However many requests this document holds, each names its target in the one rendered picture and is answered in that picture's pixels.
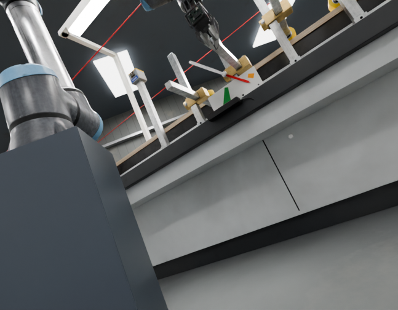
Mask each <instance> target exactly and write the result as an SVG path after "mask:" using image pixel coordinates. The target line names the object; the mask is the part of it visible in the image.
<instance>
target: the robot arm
mask: <svg viewBox="0 0 398 310"><path fill-rule="evenodd" d="M171 1H174V0H140V2H141V4H142V6H143V8H144V9H145V10H146V11H150V10H154V9H155V8H158V7H160V6H163V5H164V4H167V3H169V2H171ZM177 2H178V4H179V6H180V8H181V10H182V11H183V12H184V13H186V14H185V15H184V17H185V19H186V21H187V23H188V25H189V27H190V28H191V29H192V30H193V27H194V28H195V30H196V32H195V34H196V37H197V39H198V40H199V41H200V42H201V43H203V44H204V45H205V46H207V47H208V48H210V49H212V50H217V49H218V45H219V26H218V22H217V21H216V20H215V17H211V16H212V15H211V14H209V13H208V12H207V10H206V9H205V7H204V6H203V5H202V0H177ZM0 5H2V6H3V8H4V10H5V12H6V14H7V16H8V18H9V20H10V21H11V24H12V26H13V28H14V30H15V33H16V35H17V37H18V40H19V42H20V44H21V46H22V49H23V51H24V53H25V55H26V58H27V60H28V63H26V64H24V65H21V64H19V65H15V66H11V67H9V68H7V69H5V70H4V71H3V72H2V73H1V74H0V98H1V103H2V107H3V110H4V114H5V117H6V121H7V126H8V129H9V133H10V143H9V148H8V151H10V150H12V149H15V148H18V147H20V146H23V145H26V144H28V143H31V142H34V141H36V140H39V139H42V138H45V137H48V136H50V135H53V134H55V133H58V132H61V131H63V130H66V129H69V128H72V127H74V126H77V127H79V128H80V129H81V130H82V131H83V132H85V133H86V134H88V136H90V137H91V138H93V139H94V140H95V141H96V140H97V139H98V138H99V136H100V135H101V133H102V131H103V121H102V119H101V117H100V116H99V115H98V114H97V113H96V112H95V111H93V110H92V108H91V107H90V105H89V103H88V101H87V99H86V96H85V95H84V93H83V92H82V91H81V90H79V89H76V88H75V87H74V84H73V82H72V80H71V78H70V76H69V74H68V72H67V70H66V68H65V66H64V64H63V62H62V60H61V57H60V55H59V53H58V51H57V49H56V47H55V45H54V42H53V40H52V38H51V37H50V34H49V32H48V30H47V28H46V26H45V24H44V22H43V20H42V17H41V15H42V8H41V6H40V5H39V3H38V2H37V0H0ZM187 15H188V17H187ZM192 26H193V27H192ZM211 37H212V40H213V41H214V45H213V43H212V41H210V38H211Z"/></svg>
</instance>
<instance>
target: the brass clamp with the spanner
mask: <svg viewBox="0 0 398 310"><path fill-rule="evenodd" d="M238 60H239V62H240V63H241V65H242V67H240V68H239V69H238V70H235V69H234V68H233V67H232V66H229V67H228V68H227V69H225V71H226V72H227V74H228V75H231V76H234V75H235V74H238V75H239V76H240V75H241V74H243V73H244V72H246V71H247V70H249V69H250V68H251V67H252V64H251V63H250V61H249V59H248V58H247V57H246V56H245V55H244V56H243V57H241V58H240V59H238ZM223 78H224V80H225V81H226V82H229V81H231V78H230V77H223Z"/></svg>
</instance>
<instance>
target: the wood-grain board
mask: <svg viewBox="0 0 398 310"><path fill-rule="evenodd" d="M342 11H344V9H343V8H342V7H341V5H340V6H338V7H337V8H335V9H334V10H332V11H331V12H330V13H328V14H327V15H325V16H324V17H322V18H321V19H320V20H318V21H317V22H315V23H314V24H313V25H311V26H310V27H308V28H307V29H305V30H304V31H303V32H301V33H300V34H298V35H297V36H295V37H294V38H293V39H291V40H290V41H289V42H290V43H291V45H292V46H293V45H294V44H296V43H297V42H298V41H300V40H302V39H303V38H305V37H306V36H307V35H309V34H310V33H312V32H313V31H315V30H316V29H318V28H319V27H320V26H322V25H323V24H324V23H326V22H328V21H329V20H331V19H332V18H333V17H335V16H336V15H338V14H339V13H341V12H342ZM282 52H284V51H283V49H282V47H280V48H278V49H277V50H275V51H274V52H273V53H271V54H270V55H268V56H267V57H266V58H264V59H263V60H262V61H260V62H258V63H257V64H256V65H254V67H255V69H256V70H258V69H260V68H261V67H262V66H264V65H265V64H267V63H268V62H270V61H271V60H272V59H274V58H276V57H277V56H278V55H280V54H281V53H282ZM199 106H200V108H203V107H204V106H206V105H205V104H203V103H201V104H200V105H199ZM191 115H193V111H192V110H191V111H189V112H187V113H186V114H185V115H183V116H182V117H181V118H179V119H177V120H176V121H175V122H173V123H172V124H170V125H169V126H168V127H166V128H165V129H164V131H165V133H167V132H168V131H169V130H171V129H173V128H174V127H175V126H177V125H178V124H180V123H181V122H183V121H184V120H185V119H187V118H189V117H190V116H191ZM157 139H158V136H157V134H156V135H155V136H154V137H152V138H150V139H149V140H148V141H146V142H145V143H143V144H142V145H141V146H139V147H138V148H137V149H135V150H133V151H132V152H131V153H129V154H128V155H126V156H125V157H123V158H122V159H121V160H120V161H118V162H116V166H119V165H121V164H122V163H123V162H125V161H126V160H128V159H129V158H130V157H132V156H133V155H135V154H137V153H138V152H139V151H141V150H142V149H143V148H145V147H147V146H148V145H149V144H151V143H152V142H154V141H155V140H157Z"/></svg>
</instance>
